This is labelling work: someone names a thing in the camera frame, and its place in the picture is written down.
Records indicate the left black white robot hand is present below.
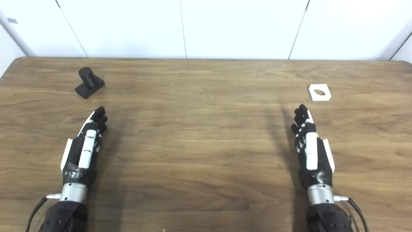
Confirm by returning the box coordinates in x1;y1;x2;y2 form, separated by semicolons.
61;106;108;187

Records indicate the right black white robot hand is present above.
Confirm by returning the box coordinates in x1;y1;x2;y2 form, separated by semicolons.
291;104;335;190

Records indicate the white square piece with hole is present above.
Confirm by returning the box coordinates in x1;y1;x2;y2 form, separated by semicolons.
308;84;332;102

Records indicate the black peg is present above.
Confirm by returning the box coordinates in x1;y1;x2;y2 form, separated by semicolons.
74;67;106;99

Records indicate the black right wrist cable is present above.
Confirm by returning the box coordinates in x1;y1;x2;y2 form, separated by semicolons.
333;195;369;232

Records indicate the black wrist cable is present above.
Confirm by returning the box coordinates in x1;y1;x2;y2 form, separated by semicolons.
26;193;61;232
333;195;369;232

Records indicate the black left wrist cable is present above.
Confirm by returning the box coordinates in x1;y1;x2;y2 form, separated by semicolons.
26;193;61;232

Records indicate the grey wall corner trim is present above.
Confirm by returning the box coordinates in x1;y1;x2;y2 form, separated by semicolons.
0;10;35;57

